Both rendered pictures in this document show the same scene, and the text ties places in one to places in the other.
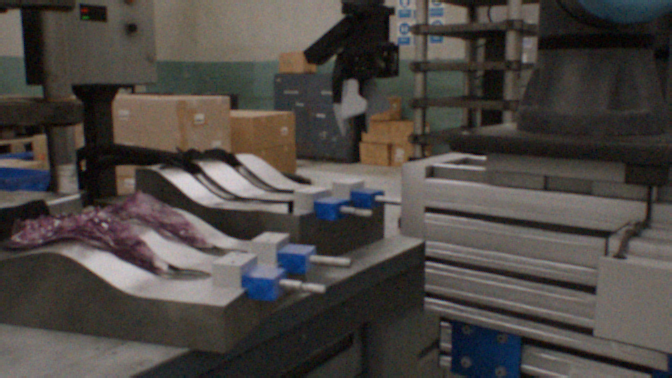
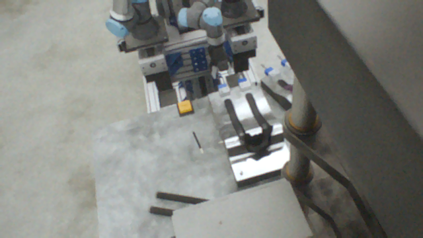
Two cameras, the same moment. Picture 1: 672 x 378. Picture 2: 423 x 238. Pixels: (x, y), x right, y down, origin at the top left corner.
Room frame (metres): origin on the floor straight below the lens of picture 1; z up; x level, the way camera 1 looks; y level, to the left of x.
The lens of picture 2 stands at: (2.04, 0.94, 2.33)
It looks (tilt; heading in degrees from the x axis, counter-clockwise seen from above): 51 degrees down; 230
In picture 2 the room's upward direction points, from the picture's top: 11 degrees counter-clockwise
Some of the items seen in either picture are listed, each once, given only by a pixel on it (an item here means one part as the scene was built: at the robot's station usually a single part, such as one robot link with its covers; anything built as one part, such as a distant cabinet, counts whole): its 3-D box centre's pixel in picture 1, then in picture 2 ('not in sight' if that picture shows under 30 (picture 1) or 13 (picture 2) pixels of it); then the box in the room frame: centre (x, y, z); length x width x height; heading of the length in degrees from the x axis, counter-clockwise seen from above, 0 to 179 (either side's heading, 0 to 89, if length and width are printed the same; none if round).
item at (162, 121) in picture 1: (152, 152); not in sight; (5.38, 1.53, 0.47); 1.22 x 0.80 x 0.94; 61
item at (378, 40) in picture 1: (366, 43); (217, 49); (1.10, -0.05, 1.15); 0.09 x 0.08 x 0.12; 56
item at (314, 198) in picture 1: (336, 209); (242, 81); (1.00, 0.00, 0.89); 0.13 x 0.05 x 0.05; 55
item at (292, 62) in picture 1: (297, 62); not in sight; (8.70, 0.52, 1.26); 0.42 x 0.33 x 0.29; 57
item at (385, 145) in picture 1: (395, 131); not in sight; (8.01, -0.72, 0.42); 0.86 x 0.33 x 0.83; 57
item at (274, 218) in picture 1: (235, 199); (248, 127); (1.21, 0.19, 0.87); 0.50 x 0.26 x 0.14; 56
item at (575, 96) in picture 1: (591, 83); (233, 1); (0.71, -0.27, 1.09); 0.15 x 0.15 x 0.10
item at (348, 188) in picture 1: (371, 198); (222, 87); (1.09, -0.06, 0.89); 0.13 x 0.05 x 0.05; 55
